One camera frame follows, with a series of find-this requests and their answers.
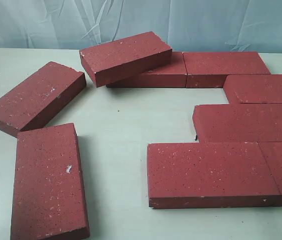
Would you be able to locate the red brick back row right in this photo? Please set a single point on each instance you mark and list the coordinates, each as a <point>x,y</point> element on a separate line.
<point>210,69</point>

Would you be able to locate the red brick with white mark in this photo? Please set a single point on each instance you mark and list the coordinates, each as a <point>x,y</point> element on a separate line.
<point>48,192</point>

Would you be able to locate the red brick right edge row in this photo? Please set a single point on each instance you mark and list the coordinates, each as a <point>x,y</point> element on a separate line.
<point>254,89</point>

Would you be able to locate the red brick under tilted one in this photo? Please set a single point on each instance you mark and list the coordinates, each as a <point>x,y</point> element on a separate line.
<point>173,75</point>

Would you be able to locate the large red brick front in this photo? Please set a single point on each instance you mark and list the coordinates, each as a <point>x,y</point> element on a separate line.
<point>209,175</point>

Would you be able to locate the white wrinkled backdrop curtain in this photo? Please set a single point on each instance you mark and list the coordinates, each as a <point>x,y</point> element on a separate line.
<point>186,25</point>

